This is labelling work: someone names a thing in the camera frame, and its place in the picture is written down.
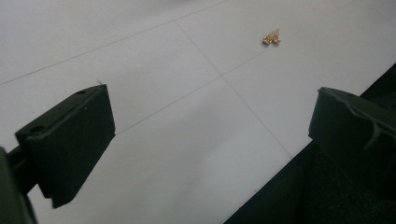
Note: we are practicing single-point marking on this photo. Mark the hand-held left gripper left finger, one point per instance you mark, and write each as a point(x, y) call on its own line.
point(71, 140)

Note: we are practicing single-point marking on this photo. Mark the pair of gold earrings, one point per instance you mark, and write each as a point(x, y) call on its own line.
point(267, 39)

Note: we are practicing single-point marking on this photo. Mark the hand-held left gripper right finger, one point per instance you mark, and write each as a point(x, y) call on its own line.
point(348, 124)

